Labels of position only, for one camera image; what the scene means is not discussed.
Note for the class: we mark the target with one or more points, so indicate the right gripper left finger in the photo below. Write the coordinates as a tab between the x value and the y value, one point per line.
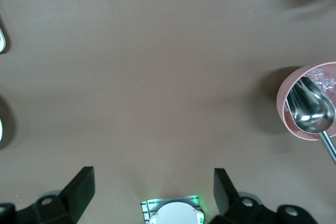
76	197

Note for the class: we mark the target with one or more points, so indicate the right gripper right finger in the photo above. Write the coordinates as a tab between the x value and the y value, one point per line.
228	203

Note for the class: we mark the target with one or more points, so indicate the white round plate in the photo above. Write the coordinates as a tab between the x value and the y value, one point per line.
1	129

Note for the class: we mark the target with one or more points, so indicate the pink bowl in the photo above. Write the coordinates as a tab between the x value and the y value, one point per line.
282	98

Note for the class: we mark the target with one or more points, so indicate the steel scoop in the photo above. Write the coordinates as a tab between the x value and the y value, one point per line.
312	111

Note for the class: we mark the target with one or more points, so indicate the clear plastic ice pieces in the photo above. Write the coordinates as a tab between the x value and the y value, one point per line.
325	79

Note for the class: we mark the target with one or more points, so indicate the beige bear print tray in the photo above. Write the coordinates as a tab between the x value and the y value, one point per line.
2	41

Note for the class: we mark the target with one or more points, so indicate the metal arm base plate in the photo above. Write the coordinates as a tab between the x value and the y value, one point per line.
147	205

